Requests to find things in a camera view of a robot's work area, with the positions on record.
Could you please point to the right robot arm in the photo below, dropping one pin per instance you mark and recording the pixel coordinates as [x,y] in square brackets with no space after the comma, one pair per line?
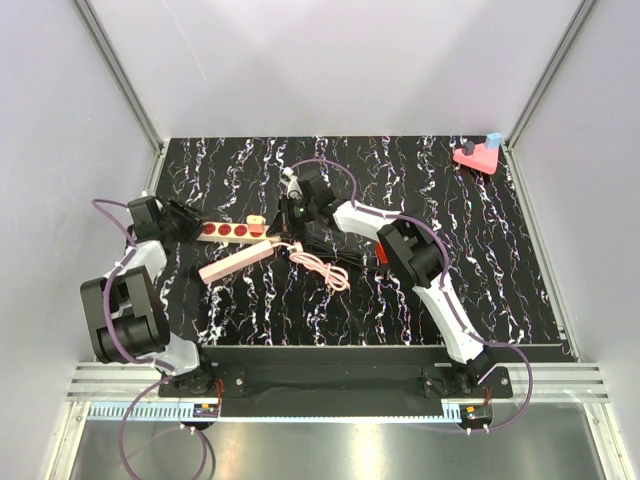
[414,255]

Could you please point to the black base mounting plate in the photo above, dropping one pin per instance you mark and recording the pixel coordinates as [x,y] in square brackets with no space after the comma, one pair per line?
[349,382]

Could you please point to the beige power strip red sockets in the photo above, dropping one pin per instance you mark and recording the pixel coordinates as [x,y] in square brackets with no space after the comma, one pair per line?
[237,233]

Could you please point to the pink power strip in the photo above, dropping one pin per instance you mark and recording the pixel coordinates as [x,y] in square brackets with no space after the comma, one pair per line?
[237,261]

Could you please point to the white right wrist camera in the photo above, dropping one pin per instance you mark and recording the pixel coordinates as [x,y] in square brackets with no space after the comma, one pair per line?
[290,180]

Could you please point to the pink triangular socket block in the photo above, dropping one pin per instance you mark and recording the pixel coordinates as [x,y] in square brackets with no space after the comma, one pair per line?
[482,160]

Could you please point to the blue plug block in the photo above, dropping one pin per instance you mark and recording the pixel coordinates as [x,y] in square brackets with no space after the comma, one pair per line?
[493,141]

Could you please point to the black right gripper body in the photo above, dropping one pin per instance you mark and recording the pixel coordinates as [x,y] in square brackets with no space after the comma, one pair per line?
[297,213]

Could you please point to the dark grey plug block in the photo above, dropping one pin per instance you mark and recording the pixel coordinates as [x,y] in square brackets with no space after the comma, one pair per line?
[468,148]

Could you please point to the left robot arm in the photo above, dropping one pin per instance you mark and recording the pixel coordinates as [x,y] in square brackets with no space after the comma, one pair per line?
[124,313]

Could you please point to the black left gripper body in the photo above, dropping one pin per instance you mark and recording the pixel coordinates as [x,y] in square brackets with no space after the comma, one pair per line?
[179,221]

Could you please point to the pink plug adapter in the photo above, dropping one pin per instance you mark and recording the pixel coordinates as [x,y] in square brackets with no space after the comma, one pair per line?
[256,225]

